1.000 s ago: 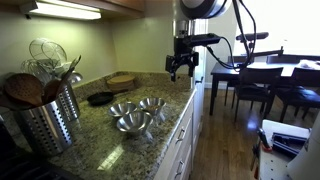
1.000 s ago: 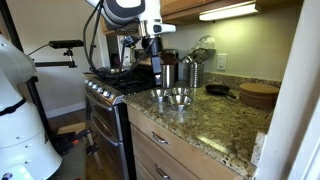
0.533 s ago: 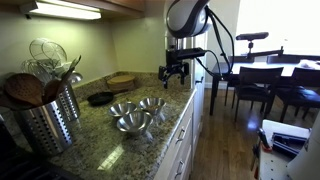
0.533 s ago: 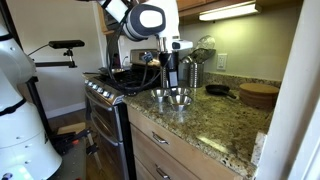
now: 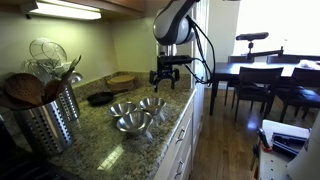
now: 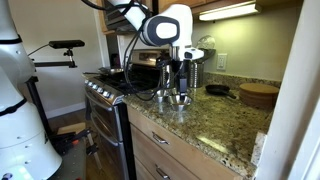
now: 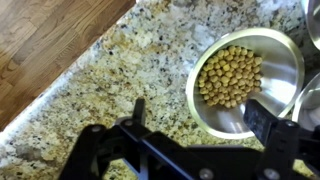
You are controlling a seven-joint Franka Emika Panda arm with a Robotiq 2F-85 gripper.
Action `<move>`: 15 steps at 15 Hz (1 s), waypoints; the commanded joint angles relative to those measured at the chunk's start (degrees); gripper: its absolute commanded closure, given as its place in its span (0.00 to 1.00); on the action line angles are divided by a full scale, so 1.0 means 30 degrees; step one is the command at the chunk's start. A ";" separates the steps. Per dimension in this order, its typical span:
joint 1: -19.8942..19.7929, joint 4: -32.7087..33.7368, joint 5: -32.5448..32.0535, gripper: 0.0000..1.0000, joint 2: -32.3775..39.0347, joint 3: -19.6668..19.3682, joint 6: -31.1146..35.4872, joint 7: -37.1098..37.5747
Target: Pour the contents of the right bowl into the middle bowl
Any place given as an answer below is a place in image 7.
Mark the pile of yellow chickpeas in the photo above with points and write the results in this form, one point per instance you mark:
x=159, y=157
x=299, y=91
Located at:
x=230, y=76

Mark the small stainless steel bowl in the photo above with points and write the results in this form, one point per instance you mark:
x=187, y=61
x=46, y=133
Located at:
x=315, y=20
x=310, y=106
x=280, y=66

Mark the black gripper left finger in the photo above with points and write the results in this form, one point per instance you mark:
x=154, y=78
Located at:
x=96, y=150

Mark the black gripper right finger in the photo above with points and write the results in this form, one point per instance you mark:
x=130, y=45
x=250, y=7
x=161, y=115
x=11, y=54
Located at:
x=283, y=146

